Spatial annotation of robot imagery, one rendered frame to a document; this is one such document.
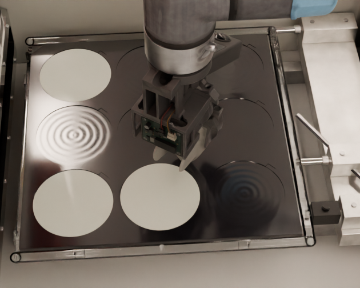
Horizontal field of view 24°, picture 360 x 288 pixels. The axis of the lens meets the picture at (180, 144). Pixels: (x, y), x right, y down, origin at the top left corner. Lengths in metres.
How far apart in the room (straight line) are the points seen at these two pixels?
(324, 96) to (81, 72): 0.34
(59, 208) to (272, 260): 0.28
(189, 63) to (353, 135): 0.36
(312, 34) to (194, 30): 0.43
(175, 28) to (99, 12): 0.42
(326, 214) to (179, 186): 0.19
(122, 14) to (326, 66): 0.31
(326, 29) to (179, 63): 0.42
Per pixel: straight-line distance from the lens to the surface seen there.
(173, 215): 1.03
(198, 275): 1.08
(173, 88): 0.88
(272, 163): 1.09
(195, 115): 0.93
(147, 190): 1.06
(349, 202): 1.06
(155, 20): 0.84
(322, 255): 1.11
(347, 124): 1.17
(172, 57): 0.86
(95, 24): 1.26
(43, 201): 1.06
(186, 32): 0.84
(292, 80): 1.28
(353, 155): 1.10
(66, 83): 1.18
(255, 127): 1.12
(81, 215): 1.04
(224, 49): 0.98
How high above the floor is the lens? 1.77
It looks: 53 degrees down
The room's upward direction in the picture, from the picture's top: straight up
